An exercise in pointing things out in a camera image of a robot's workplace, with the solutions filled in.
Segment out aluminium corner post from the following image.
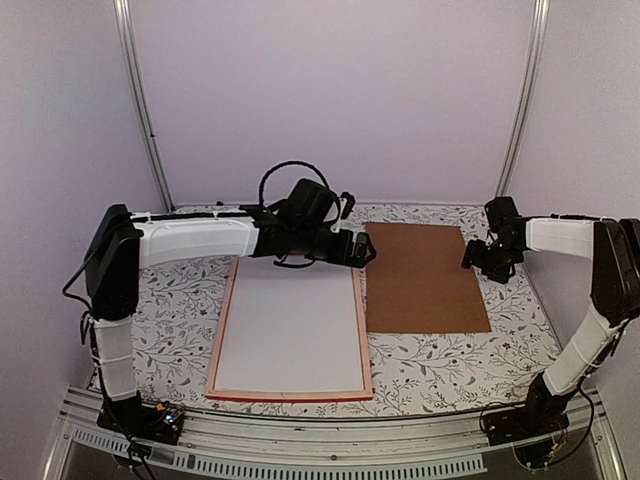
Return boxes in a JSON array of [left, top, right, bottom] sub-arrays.
[[493, 0, 550, 197], [113, 0, 175, 212]]

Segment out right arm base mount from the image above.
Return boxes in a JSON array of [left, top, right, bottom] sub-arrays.
[[479, 402, 569, 470]]

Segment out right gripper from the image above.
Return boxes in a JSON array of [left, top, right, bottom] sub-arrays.
[[462, 239, 522, 284]]

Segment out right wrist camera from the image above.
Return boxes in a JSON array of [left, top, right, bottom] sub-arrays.
[[484, 196, 520, 233]]

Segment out right aluminium corner post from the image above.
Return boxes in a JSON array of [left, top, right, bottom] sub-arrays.
[[493, 0, 550, 197]]

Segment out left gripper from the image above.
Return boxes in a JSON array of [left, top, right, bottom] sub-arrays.
[[294, 224, 377, 269]]

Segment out front aluminium rail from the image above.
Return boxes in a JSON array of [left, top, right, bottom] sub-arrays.
[[43, 387, 627, 479]]

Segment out brown backing board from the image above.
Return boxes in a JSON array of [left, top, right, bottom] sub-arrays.
[[366, 222, 491, 334]]

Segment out red black abstract photo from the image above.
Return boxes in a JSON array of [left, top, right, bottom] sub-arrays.
[[213, 262, 364, 394]]

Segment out left aluminium corner post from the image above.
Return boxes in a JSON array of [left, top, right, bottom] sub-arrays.
[[113, 0, 175, 212]]

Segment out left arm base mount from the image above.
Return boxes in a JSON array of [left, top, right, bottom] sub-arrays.
[[97, 397, 184, 445]]

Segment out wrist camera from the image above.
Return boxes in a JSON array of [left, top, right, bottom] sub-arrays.
[[484, 196, 520, 233], [282, 179, 341, 227]]

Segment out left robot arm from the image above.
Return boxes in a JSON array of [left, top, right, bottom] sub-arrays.
[[75, 200, 377, 434]]

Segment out wooden picture frame red edge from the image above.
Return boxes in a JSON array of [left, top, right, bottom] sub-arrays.
[[204, 254, 374, 401]]

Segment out floral patterned table cover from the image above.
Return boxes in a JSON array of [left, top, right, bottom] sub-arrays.
[[102, 202, 564, 419]]

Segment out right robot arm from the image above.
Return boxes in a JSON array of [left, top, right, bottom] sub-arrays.
[[463, 240, 639, 416]]

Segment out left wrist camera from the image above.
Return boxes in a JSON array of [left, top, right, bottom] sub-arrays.
[[282, 179, 341, 227]]

